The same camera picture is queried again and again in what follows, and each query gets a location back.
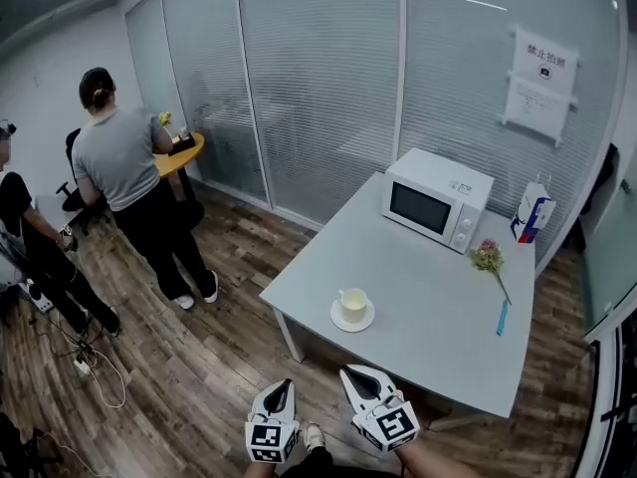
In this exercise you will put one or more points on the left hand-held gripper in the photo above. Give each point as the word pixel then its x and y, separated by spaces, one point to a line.
pixel 271 438

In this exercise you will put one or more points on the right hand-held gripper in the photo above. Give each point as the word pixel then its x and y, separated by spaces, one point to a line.
pixel 393 423

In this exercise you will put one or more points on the white round tray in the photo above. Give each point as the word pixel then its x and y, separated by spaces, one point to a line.
pixel 366 322

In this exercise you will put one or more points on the white cup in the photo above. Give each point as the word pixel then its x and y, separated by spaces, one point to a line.
pixel 354 308

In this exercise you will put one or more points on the person's right forearm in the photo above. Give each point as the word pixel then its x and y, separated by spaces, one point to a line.
pixel 433 463

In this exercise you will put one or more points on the person's white shoe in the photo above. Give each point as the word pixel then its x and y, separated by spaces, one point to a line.
pixel 313 436

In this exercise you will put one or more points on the white table leg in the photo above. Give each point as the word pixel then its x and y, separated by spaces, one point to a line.
pixel 291 339

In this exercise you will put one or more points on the person's black trouser leg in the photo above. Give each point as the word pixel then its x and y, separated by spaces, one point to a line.
pixel 313 467

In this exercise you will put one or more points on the dried flower bouquet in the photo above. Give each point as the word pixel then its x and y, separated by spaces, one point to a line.
pixel 487 259

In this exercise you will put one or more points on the small white power strip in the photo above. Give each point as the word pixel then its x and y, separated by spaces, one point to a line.
pixel 82 366

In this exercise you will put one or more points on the white microwave oven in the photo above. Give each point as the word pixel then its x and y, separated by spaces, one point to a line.
pixel 433 177

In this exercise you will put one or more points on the white and blue carton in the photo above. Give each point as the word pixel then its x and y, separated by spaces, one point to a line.
pixel 530 212

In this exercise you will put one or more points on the round wooden table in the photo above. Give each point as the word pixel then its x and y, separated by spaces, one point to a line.
pixel 191 150

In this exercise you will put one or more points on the black tissue box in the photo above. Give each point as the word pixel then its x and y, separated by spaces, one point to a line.
pixel 181 143

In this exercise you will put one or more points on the yellow flowers in vase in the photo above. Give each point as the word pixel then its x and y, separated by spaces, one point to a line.
pixel 165 117

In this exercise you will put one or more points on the black office chair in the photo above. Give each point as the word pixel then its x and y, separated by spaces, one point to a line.
pixel 72 142

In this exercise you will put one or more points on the white paper notice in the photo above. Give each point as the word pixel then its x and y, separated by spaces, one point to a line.
pixel 540 97

